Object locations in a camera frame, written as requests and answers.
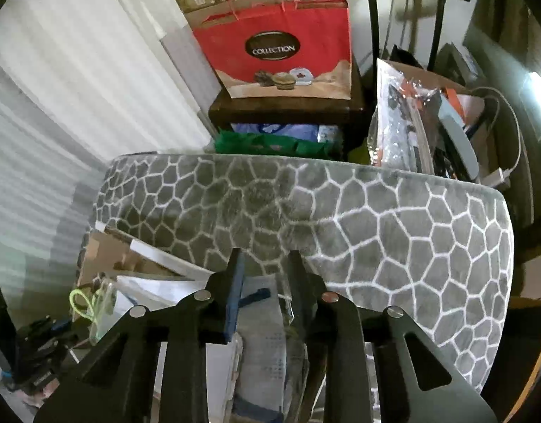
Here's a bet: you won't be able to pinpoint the white printed papers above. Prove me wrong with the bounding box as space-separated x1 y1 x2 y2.
116 238 214 307

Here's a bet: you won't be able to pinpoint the cardboard box of clutter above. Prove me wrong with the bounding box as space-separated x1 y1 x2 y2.
378 59 489 181

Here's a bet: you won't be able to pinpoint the gold flat box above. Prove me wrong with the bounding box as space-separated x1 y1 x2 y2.
178 0 225 14

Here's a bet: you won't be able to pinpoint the grey flat device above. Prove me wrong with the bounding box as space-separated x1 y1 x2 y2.
437 96 481 182

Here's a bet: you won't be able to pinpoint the grey white patterned blanket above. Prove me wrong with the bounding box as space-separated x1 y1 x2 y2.
79 152 516 399

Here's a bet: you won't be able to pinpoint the green shopping bag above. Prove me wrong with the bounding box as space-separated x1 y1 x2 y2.
214 129 321 158

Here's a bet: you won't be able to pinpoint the cardboard tray box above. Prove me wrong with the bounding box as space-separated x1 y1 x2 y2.
77 225 210 287

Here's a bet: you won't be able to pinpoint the green braided cable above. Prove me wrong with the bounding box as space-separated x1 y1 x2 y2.
70 288 110 324

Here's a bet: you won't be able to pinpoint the white striped curtain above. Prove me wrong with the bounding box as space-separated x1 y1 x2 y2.
0 0 218 300

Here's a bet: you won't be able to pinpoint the red Collection gift bag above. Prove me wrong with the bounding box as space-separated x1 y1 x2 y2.
192 0 353 100

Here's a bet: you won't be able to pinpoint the white charger cable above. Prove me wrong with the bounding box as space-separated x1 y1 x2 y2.
468 87 523 186

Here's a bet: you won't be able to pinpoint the clear plastic bag with paper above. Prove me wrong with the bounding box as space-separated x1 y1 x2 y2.
233 273 317 423

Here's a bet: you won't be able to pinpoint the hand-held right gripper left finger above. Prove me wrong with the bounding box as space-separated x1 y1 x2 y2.
33 247 247 423

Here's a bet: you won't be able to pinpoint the dark wooden side table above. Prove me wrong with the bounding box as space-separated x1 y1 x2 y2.
209 59 370 161

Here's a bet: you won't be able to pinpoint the clear plastic bag of parts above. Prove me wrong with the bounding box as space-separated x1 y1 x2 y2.
366 59 443 172

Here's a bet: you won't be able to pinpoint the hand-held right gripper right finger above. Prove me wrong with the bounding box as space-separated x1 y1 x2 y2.
285 250 499 423

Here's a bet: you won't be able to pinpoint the blue printed packet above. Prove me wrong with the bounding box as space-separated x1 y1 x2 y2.
232 122 319 142

